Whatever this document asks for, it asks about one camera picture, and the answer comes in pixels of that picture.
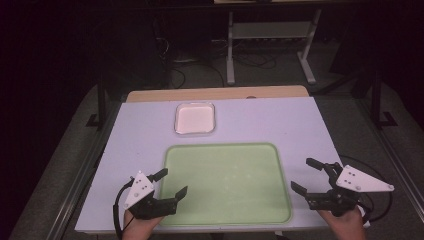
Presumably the person's right hand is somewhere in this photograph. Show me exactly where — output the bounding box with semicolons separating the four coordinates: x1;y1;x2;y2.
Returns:
316;205;369;240

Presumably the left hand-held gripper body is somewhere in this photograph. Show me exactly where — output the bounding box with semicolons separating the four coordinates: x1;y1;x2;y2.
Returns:
123;170;178;221

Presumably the black metal stand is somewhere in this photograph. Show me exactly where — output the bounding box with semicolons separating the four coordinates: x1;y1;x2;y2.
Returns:
85;76;108;130
369;68;399;129

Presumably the person's left hand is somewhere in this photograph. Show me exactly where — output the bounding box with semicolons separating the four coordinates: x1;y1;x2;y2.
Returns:
121;209;165;240

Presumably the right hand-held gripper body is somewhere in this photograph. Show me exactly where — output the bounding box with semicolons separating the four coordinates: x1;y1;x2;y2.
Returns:
305;161;395;218

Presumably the green tray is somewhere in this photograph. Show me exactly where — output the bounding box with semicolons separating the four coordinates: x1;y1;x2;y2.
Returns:
158;142;294;227

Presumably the black cable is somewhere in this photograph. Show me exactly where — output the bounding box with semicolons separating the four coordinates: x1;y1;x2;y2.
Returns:
339;154;394;224
112;177;136;240

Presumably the white square dish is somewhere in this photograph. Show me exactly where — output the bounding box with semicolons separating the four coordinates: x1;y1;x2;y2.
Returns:
173;101;217;136

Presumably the white metal stand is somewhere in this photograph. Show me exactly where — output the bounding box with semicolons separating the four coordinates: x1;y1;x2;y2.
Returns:
225;8;323;86

